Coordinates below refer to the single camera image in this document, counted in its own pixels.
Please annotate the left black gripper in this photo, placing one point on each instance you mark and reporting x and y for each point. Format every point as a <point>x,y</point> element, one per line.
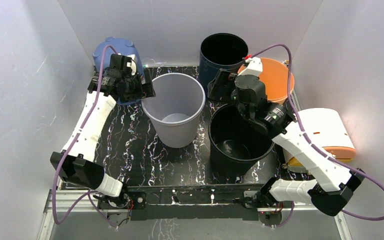
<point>145,91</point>

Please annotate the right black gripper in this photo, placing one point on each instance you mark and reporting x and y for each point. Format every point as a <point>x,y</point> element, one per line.
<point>219,86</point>

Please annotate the grey plastic bucket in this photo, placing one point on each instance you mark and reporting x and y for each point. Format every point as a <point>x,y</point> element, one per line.
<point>176,109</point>

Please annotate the blue plastic bucket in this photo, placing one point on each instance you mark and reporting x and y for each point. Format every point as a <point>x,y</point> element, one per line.
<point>122,46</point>

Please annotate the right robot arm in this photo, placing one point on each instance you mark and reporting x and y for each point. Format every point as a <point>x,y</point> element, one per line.
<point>333,185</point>

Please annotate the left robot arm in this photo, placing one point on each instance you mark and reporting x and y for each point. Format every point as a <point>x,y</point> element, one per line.
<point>79,167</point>

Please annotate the white and orange container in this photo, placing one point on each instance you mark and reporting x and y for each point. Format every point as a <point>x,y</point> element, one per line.
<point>325,128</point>

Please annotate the dark blue bucket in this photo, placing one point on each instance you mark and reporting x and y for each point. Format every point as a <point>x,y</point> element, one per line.
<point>220,51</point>

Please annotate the large black bucket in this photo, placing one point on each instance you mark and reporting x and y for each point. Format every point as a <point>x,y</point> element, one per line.
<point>235,147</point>

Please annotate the orange bucket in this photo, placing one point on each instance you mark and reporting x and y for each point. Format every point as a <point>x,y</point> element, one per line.
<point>274,76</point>

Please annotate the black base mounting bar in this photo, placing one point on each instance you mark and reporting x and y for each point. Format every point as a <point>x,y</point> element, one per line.
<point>216,201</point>

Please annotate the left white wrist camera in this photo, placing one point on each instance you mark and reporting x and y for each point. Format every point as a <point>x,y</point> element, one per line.
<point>132,64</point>

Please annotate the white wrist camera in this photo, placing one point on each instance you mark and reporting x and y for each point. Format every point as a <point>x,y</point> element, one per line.
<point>253,66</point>
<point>132,64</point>

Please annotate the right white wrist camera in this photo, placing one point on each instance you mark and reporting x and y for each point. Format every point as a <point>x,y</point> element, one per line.
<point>253,66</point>

